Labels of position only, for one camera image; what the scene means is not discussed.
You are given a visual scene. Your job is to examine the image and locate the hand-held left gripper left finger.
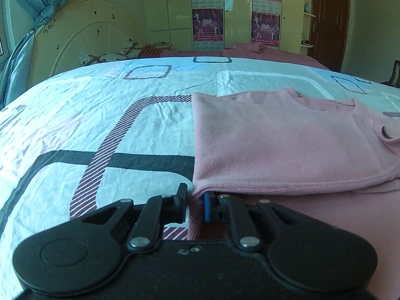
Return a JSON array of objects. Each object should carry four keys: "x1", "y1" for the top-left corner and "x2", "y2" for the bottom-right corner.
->
[{"x1": 82, "y1": 183, "x2": 189, "y2": 254}]

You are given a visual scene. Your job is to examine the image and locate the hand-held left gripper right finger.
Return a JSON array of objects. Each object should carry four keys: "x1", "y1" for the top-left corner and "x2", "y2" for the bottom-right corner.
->
[{"x1": 203, "y1": 191, "x2": 313, "y2": 254}]

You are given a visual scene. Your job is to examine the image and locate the pink knit top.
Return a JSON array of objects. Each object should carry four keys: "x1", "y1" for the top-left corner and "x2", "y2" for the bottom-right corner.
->
[{"x1": 187, "y1": 88, "x2": 400, "y2": 247}]

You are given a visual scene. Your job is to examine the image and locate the printed bed sheet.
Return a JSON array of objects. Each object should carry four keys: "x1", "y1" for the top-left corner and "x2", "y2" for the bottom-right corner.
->
[{"x1": 0, "y1": 54, "x2": 400, "y2": 257}]

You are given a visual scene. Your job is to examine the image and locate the brown striped pillow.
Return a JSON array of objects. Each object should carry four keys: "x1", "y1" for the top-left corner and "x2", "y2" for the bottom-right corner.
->
[{"x1": 137, "y1": 44, "x2": 176, "y2": 58}]

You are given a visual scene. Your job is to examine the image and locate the crumpled pink cloth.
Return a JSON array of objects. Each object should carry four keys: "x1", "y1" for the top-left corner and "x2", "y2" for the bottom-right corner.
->
[{"x1": 223, "y1": 41, "x2": 268, "y2": 54}]

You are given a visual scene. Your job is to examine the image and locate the floral pillow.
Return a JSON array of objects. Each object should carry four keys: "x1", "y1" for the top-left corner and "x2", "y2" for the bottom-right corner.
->
[
  {"x1": 115, "y1": 37, "x2": 148, "y2": 59},
  {"x1": 79, "y1": 51, "x2": 126, "y2": 67}
]

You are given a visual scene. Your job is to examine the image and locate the pink checked bedspread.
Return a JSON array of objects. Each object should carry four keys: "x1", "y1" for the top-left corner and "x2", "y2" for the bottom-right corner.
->
[{"x1": 137, "y1": 41, "x2": 332, "y2": 70}]

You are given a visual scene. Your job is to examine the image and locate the pale yellow wardrobe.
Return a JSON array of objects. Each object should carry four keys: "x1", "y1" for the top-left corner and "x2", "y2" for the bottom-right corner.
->
[{"x1": 142, "y1": 0, "x2": 308, "y2": 51}]

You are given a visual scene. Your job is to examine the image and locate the white headboard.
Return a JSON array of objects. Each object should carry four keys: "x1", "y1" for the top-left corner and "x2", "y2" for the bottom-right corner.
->
[{"x1": 31, "y1": 0, "x2": 148, "y2": 77}]

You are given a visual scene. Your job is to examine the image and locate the corner shelf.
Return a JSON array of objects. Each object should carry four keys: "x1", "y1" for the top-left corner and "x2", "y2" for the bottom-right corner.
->
[{"x1": 302, "y1": 0, "x2": 318, "y2": 49}]

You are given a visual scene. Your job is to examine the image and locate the brown wooden door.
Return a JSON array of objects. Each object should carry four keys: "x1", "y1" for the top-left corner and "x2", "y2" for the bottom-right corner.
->
[{"x1": 308, "y1": 0, "x2": 351, "y2": 72}]

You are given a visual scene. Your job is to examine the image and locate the blue curtain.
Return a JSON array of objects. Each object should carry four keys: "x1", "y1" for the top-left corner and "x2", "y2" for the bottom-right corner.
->
[{"x1": 0, "y1": 0, "x2": 72, "y2": 107}]

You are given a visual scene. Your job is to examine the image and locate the purple wall poster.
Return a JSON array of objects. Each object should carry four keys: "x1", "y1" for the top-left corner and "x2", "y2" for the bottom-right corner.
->
[
  {"x1": 251, "y1": 12, "x2": 281, "y2": 43},
  {"x1": 192, "y1": 8, "x2": 224, "y2": 43}
]

